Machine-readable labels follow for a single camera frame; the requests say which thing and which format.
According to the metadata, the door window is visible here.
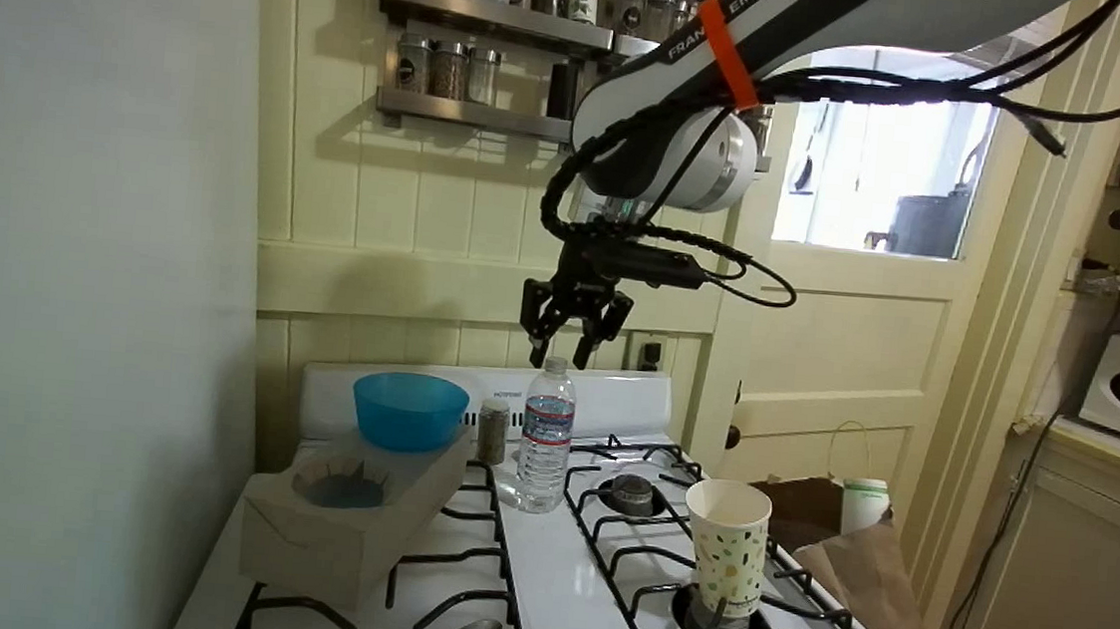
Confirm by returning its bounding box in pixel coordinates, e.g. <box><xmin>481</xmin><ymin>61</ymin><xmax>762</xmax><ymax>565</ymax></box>
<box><xmin>770</xmin><ymin>40</ymin><xmax>1003</xmax><ymax>265</ymax></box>

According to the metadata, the blue plastic bowl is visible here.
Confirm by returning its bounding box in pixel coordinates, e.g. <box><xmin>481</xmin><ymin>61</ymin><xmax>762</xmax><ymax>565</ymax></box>
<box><xmin>348</xmin><ymin>369</ymin><xmax>473</xmax><ymax>458</ymax></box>

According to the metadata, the small spice shaker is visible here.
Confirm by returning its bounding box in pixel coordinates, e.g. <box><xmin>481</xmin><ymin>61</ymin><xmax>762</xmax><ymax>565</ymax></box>
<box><xmin>475</xmin><ymin>397</ymin><xmax>512</xmax><ymax>468</ymax></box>

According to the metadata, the white container with green print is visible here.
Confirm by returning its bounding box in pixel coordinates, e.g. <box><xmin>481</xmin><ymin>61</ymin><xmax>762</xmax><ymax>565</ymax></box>
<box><xmin>839</xmin><ymin>475</ymin><xmax>894</xmax><ymax>539</ymax></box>

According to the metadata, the metal spice rack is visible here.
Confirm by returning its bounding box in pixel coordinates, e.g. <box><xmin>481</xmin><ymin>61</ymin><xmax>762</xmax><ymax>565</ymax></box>
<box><xmin>366</xmin><ymin>0</ymin><xmax>785</xmax><ymax>175</ymax></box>

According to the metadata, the glass spice jar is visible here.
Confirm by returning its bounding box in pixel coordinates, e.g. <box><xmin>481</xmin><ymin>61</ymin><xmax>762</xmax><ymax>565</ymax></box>
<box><xmin>394</xmin><ymin>33</ymin><xmax>434</xmax><ymax>96</ymax></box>
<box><xmin>427</xmin><ymin>39</ymin><xmax>470</xmax><ymax>102</ymax></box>
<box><xmin>464</xmin><ymin>45</ymin><xmax>505</xmax><ymax>109</ymax></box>

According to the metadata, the black stove grate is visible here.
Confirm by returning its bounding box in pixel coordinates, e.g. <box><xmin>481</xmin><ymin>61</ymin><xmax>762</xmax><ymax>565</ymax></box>
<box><xmin>228</xmin><ymin>440</ymin><xmax>546</xmax><ymax>629</ymax></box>
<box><xmin>553</xmin><ymin>434</ymin><xmax>910</xmax><ymax>629</ymax></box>

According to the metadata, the cardboard box with cutout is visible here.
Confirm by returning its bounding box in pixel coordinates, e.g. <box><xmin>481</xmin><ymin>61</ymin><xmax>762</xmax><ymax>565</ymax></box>
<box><xmin>234</xmin><ymin>412</ymin><xmax>474</xmax><ymax>621</ymax></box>

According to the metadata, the speckled paper cup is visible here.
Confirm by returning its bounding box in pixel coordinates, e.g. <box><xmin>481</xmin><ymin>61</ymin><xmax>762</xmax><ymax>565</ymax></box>
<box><xmin>675</xmin><ymin>476</ymin><xmax>775</xmax><ymax>627</ymax></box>

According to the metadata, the white gas stove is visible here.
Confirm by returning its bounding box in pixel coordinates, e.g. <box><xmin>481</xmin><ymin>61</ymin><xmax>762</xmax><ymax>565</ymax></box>
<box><xmin>170</xmin><ymin>336</ymin><xmax>965</xmax><ymax>629</ymax></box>

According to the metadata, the black cable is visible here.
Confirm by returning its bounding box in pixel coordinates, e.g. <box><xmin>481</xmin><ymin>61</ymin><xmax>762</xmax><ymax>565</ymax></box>
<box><xmin>945</xmin><ymin>405</ymin><xmax>1065</xmax><ymax>629</ymax></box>

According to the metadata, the black spice jar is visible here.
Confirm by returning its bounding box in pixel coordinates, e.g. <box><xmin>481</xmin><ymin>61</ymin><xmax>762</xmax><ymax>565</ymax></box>
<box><xmin>544</xmin><ymin>58</ymin><xmax>583</xmax><ymax>123</ymax></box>

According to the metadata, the cream door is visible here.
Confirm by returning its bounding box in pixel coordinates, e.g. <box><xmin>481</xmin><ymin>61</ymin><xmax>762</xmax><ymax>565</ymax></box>
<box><xmin>683</xmin><ymin>27</ymin><xmax>1051</xmax><ymax>561</ymax></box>

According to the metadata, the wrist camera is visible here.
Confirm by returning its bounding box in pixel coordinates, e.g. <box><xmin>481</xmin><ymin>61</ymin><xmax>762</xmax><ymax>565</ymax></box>
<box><xmin>579</xmin><ymin>239</ymin><xmax>712</xmax><ymax>293</ymax></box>

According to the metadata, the brown paper bag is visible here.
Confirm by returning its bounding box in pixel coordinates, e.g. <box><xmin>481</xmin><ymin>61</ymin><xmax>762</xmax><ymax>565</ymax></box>
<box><xmin>740</xmin><ymin>413</ymin><xmax>968</xmax><ymax>629</ymax></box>

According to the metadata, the cream cabinet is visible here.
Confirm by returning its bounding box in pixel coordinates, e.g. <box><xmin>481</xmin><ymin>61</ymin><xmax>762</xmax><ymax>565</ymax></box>
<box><xmin>953</xmin><ymin>409</ymin><xmax>1120</xmax><ymax>629</ymax></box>

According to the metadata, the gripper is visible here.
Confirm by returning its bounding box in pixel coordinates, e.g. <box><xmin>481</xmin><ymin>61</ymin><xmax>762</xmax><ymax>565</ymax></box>
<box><xmin>516</xmin><ymin>214</ymin><xmax>650</xmax><ymax>378</ymax></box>

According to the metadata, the clear plastic water bottle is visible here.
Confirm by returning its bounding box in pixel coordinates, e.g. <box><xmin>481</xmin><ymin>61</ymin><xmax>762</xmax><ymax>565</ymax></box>
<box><xmin>513</xmin><ymin>354</ymin><xmax>581</xmax><ymax>517</ymax></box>

